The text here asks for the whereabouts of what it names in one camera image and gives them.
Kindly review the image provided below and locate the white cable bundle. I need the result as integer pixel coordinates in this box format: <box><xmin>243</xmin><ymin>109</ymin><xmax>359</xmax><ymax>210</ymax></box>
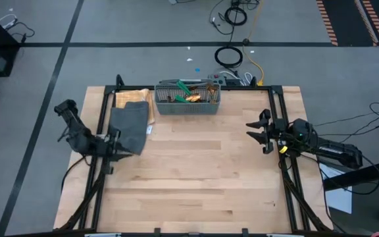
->
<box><xmin>220</xmin><ymin>70</ymin><xmax>253</xmax><ymax>85</ymax></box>

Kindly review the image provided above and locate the yellow cable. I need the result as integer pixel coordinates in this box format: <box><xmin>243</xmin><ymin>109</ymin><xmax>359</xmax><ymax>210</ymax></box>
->
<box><xmin>241</xmin><ymin>0</ymin><xmax>265</xmax><ymax>87</ymax></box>

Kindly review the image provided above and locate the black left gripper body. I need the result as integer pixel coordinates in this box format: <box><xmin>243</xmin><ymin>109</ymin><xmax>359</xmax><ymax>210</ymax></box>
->
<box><xmin>105</xmin><ymin>130</ymin><xmax>122</xmax><ymax>167</ymax></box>

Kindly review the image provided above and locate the grey cloth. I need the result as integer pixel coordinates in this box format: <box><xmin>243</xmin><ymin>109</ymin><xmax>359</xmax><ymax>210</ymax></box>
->
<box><xmin>107</xmin><ymin>101</ymin><xmax>150</xmax><ymax>156</ymax></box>

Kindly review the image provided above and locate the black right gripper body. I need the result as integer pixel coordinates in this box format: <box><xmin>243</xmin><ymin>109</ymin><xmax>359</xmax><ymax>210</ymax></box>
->
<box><xmin>260</xmin><ymin>108</ymin><xmax>291</xmax><ymax>155</ymax></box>

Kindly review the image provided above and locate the grey power strip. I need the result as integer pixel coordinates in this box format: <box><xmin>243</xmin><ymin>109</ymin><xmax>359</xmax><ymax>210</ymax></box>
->
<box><xmin>208</xmin><ymin>74</ymin><xmax>227</xmax><ymax>86</ymax></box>

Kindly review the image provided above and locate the tan folded cloth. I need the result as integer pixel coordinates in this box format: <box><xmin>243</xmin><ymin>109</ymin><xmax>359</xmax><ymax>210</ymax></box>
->
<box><xmin>114</xmin><ymin>88</ymin><xmax>157</xmax><ymax>125</ymax></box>

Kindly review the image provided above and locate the white paper sheet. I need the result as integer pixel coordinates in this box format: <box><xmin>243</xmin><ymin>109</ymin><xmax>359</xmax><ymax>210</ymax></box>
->
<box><xmin>319</xmin><ymin>163</ymin><xmax>354</xmax><ymax>215</ymax></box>

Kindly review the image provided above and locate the black desk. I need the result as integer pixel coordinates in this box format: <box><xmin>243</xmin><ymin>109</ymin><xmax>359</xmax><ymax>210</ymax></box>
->
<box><xmin>322</xmin><ymin>157</ymin><xmax>379</xmax><ymax>192</ymax></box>

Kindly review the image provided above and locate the black cable coil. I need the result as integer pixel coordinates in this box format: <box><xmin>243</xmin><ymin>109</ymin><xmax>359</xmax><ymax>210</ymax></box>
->
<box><xmin>224</xmin><ymin>6</ymin><xmax>248</xmax><ymax>26</ymax></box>
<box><xmin>214</xmin><ymin>45</ymin><xmax>243</xmax><ymax>69</ymax></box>

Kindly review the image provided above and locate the grey mesh cutlery basket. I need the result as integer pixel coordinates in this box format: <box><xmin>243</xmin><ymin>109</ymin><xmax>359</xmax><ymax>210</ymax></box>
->
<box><xmin>154</xmin><ymin>78</ymin><xmax>222</xmax><ymax>116</ymax></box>

